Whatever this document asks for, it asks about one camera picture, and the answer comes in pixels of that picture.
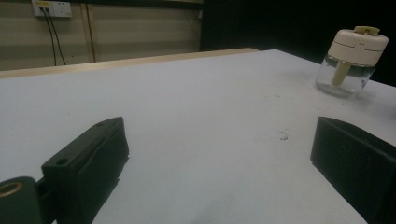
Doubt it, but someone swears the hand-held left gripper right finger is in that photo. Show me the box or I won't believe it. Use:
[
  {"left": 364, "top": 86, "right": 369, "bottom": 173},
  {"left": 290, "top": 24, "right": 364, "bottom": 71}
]
[{"left": 310, "top": 116, "right": 396, "bottom": 224}]

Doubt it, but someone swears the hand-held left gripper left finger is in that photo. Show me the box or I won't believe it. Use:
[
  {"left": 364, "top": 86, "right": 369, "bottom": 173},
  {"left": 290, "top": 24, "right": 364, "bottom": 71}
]
[{"left": 41, "top": 117, "right": 130, "bottom": 224}]

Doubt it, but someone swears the glass jar with cream lid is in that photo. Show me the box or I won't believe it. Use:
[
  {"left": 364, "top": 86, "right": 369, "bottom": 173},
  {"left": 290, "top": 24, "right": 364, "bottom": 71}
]
[{"left": 315, "top": 25, "right": 389, "bottom": 99}]

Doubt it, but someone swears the white table mat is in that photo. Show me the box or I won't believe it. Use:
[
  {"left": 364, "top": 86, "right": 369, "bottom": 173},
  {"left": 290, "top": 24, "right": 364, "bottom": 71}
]
[{"left": 0, "top": 49, "right": 396, "bottom": 224}]

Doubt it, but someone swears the black curtain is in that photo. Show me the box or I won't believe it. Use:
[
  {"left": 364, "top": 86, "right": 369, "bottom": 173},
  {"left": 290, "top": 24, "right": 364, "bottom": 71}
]
[{"left": 199, "top": 0, "right": 396, "bottom": 88}]

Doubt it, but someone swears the black wall cable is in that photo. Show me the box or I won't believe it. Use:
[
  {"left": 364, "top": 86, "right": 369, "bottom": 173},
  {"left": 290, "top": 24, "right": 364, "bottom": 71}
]
[
  {"left": 46, "top": 7, "right": 67, "bottom": 66},
  {"left": 39, "top": 7, "right": 58, "bottom": 67}
]

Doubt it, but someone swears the white wall socket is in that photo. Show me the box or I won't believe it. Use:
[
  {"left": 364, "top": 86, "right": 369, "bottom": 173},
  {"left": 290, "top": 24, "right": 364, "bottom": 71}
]
[{"left": 31, "top": 0, "right": 73, "bottom": 18}]

